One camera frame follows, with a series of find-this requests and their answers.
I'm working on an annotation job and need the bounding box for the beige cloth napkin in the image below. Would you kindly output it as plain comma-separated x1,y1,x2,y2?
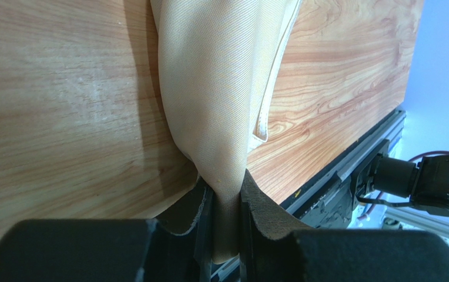
150,1,301,264

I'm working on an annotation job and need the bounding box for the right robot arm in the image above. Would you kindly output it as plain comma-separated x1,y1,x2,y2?
350,139,449,217

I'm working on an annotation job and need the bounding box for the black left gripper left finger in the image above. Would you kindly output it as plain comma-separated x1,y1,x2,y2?
0,180,214,281

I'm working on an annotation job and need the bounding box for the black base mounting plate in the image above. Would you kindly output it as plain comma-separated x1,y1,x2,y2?
280,109,403,229

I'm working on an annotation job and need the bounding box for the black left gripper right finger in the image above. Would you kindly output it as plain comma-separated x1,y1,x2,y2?
240,173,449,281

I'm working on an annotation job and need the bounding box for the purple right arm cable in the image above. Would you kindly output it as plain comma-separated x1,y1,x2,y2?
355,150,449,221

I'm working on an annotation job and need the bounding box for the aluminium frame rail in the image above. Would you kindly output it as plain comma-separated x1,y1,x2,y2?
209,111,449,282

